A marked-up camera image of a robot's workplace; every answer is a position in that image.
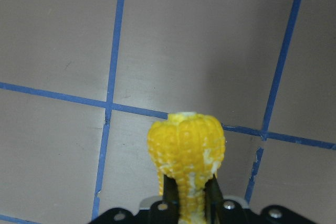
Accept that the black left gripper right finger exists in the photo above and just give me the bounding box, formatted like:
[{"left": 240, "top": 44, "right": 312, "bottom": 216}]
[{"left": 205, "top": 175, "right": 223, "bottom": 224}]

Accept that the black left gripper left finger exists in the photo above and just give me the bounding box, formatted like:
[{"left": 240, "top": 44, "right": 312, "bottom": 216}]
[{"left": 163, "top": 175, "right": 180, "bottom": 208}]

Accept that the yellow plastic corn cob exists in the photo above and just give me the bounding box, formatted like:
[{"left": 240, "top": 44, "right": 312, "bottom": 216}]
[{"left": 147, "top": 112, "right": 226, "bottom": 223}]

